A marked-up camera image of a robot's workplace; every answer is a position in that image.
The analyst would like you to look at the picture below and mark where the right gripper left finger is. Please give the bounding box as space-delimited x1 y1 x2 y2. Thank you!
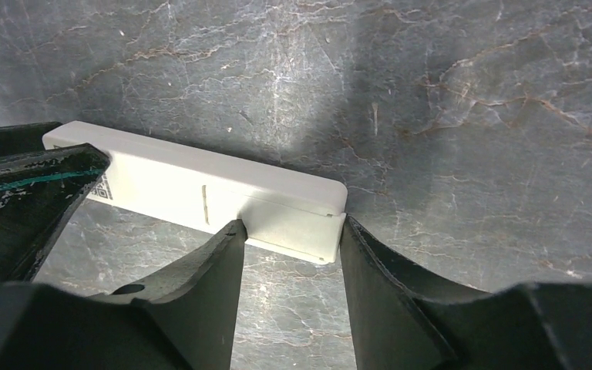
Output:
0 220 247 369

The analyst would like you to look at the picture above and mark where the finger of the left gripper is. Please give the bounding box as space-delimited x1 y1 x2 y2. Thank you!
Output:
0 144 110 281
0 122 62 157

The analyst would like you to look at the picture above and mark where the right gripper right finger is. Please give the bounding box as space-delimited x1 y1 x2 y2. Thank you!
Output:
340 217 592 369

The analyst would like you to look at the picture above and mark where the white remote control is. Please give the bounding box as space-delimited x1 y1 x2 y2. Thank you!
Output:
42 121 348 264

